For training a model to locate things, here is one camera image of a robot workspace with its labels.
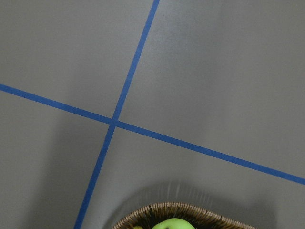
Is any brown wicker basket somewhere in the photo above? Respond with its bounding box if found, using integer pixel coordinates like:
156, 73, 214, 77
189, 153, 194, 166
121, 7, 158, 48
112, 202, 254, 229

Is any green apple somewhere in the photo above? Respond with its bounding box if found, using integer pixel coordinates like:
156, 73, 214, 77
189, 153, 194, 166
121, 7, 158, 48
152, 218, 195, 229

